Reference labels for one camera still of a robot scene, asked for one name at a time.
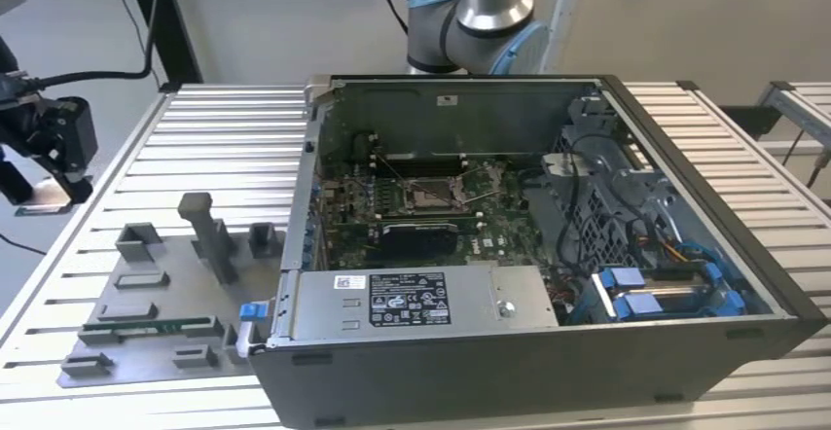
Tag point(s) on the aluminium side table frame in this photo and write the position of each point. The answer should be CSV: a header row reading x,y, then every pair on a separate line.
x,y
793,104

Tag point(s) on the black upright post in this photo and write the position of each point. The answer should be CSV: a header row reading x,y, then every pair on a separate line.
x,y
175,21

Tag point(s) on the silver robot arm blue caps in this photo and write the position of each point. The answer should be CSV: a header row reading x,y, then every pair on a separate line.
x,y
487,7

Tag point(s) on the CPU socket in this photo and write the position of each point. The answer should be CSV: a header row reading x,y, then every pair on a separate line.
x,y
431,201

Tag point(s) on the black expansion slot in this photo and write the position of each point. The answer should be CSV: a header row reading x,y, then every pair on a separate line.
x,y
390,216

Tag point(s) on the blue plastic case latch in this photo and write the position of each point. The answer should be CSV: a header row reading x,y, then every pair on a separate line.
x,y
253,312

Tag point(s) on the grey power supply unit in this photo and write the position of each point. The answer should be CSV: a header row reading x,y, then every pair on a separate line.
x,y
311,308

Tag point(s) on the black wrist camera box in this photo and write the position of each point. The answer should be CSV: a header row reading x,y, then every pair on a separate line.
x,y
82,128

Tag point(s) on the black graphics card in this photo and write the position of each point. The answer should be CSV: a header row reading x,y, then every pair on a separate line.
x,y
415,240

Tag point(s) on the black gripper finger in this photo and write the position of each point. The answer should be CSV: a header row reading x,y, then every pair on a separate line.
x,y
17,182
75,182

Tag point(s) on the hard disk in blue carrier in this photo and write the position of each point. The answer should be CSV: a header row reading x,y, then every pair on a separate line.
x,y
639,306
623,276

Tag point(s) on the green motherboard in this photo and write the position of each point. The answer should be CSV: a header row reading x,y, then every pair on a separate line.
x,y
513,235

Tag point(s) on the black RAM slot white clips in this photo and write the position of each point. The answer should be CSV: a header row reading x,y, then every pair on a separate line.
x,y
419,159

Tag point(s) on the grey perforated drive cage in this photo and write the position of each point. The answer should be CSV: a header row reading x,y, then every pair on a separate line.
x,y
603,216

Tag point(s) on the green RAM stick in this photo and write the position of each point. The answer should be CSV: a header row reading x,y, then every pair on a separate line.
x,y
150,327

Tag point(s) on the black open PC case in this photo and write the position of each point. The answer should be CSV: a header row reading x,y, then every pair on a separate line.
x,y
454,376

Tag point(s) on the thin metal locking lever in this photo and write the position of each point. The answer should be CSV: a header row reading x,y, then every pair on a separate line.
x,y
395,169

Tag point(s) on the silver square CPU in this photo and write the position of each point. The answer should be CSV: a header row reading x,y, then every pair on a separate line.
x,y
49,194

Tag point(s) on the grey plastic parts rack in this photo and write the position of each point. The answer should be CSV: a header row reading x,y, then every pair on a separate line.
x,y
162,264

